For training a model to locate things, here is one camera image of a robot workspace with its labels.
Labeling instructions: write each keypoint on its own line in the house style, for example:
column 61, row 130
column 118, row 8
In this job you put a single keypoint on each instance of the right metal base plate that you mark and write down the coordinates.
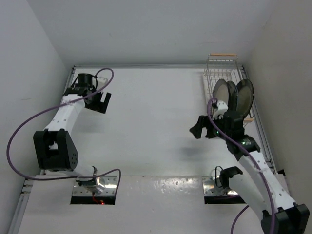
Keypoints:
column 210, row 188

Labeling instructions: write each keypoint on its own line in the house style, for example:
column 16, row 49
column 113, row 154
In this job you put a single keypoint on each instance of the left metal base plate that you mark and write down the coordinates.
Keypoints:
column 100, row 186

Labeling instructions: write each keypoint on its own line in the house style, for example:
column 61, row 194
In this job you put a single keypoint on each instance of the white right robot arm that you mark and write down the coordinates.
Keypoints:
column 253, row 180

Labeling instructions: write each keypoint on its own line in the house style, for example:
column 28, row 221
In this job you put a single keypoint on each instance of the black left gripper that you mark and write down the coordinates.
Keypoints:
column 100, row 106

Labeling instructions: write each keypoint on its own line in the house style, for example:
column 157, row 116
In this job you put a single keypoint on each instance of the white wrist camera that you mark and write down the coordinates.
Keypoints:
column 220, row 108
column 100, row 82

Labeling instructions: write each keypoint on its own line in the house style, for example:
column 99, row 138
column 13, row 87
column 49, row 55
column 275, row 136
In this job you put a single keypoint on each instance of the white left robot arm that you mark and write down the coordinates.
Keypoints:
column 55, row 149

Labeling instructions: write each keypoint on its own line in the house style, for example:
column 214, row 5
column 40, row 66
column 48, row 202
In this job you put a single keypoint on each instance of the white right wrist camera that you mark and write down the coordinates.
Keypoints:
column 220, row 108

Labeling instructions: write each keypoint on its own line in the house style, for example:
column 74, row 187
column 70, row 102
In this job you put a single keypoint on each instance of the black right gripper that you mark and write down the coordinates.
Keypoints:
column 203, row 122

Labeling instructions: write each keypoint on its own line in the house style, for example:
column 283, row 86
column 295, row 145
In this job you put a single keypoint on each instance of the metal base plate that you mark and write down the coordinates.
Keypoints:
column 210, row 188
column 100, row 186

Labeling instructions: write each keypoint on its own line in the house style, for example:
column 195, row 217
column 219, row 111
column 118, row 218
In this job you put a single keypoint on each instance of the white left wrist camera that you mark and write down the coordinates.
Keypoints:
column 100, row 82

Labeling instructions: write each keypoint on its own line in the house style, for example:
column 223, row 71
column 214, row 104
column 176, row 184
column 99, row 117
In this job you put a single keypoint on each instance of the dark rimmed beige plate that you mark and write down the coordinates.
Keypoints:
column 221, row 92

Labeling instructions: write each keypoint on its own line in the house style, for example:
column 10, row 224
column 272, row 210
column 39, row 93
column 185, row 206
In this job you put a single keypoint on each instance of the blue floral ceramic plate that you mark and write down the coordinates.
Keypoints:
column 233, row 94

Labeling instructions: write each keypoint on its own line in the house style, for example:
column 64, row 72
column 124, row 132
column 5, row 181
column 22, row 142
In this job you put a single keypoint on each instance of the white wire dish rack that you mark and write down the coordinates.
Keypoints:
column 225, row 79

